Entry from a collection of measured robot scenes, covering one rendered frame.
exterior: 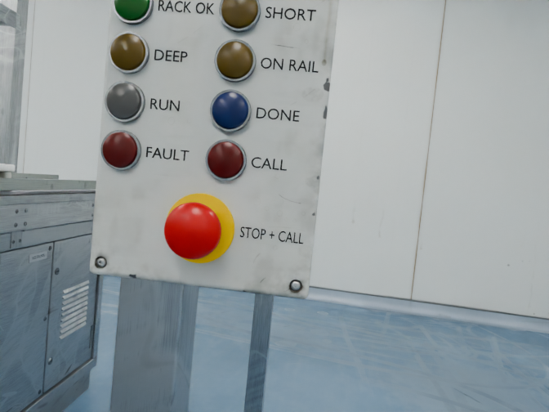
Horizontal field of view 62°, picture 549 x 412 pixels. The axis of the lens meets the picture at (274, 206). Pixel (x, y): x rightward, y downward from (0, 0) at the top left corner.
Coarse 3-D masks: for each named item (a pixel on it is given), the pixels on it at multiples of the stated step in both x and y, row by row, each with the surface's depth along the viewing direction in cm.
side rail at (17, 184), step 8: (0, 184) 115; (8, 184) 118; (16, 184) 121; (24, 184) 124; (32, 184) 127; (40, 184) 131; (48, 184) 135; (56, 184) 139; (64, 184) 143; (72, 184) 148; (80, 184) 153; (88, 184) 159
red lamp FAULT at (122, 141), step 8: (112, 136) 34; (120, 136) 33; (128, 136) 34; (104, 144) 34; (112, 144) 34; (120, 144) 33; (128, 144) 33; (104, 152) 34; (112, 152) 34; (120, 152) 33; (128, 152) 33; (136, 152) 34; (112, 160) 34; (120, 160) 34; (128, 160) 34
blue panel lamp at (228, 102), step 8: (224, 96) 33; (232, 96) 33; (240, 96) 33; (216, 104) 33; (224, 104) 33; (232, 104) 33; (240, 104) 32; (216, 112) 33; (224, 112) 33; (232, 112) 33; (240, 112) 33; (216, 120) 33; (224, 120) 33; (232, 120) 33; (240, 120) 33; (232, 128) 33
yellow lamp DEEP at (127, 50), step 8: (120, 40) 33; (128, 40) 33; (136, 40) 33; (112, 48) 33; (120, 48) 33; (128, 48) 33; (136, 48) 33; (144, 48) 33; (112, 56) 33; (120, 56) 33; (128, 56) 33; (136, 56) 33; (144, 56) 33; (120, 64) 33; (128, 64) 33; (136, 64) 33
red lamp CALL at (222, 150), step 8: (216, 144) 33; (224, 144) 33; (232, 144) 33; (216, 152) 33; (224, 152) 33; (232, 152) 33; (240, 152) 33; (208, 160) 33; (216, 160) 33; (224, 160) 33; (232, 160) 33; (240, 160) 33; (216, 168) 33; (224, 168) 33; (232, 168) 33; (240, 168) 33; (216, 176) 33; (224, 176) 33; (232, 176) 33
